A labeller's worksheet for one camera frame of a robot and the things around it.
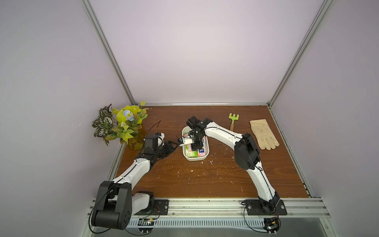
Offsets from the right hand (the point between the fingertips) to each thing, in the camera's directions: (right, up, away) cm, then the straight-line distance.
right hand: (192, 140), depth 94 cm
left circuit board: (-23, -39, -22) cm, 51 cm away
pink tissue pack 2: (+6, -7, -4) cm, 10 cm away
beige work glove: (+50, +2, +7) cm, 51 cm away
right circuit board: (+39, -37, -24) cm, 59 cm away
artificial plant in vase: (-39, +11, -13) cm, 42 cm away
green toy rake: (+31, +14, +16) cm, 38 cm away
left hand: (-8, -2, -8) cm, 12 cm away
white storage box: (+9, -2, -2) cm, 9 cm away
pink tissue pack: (-5, +3, 0) cm, 6 cm away
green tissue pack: (-1, -8, -4) cm, 9 cm away
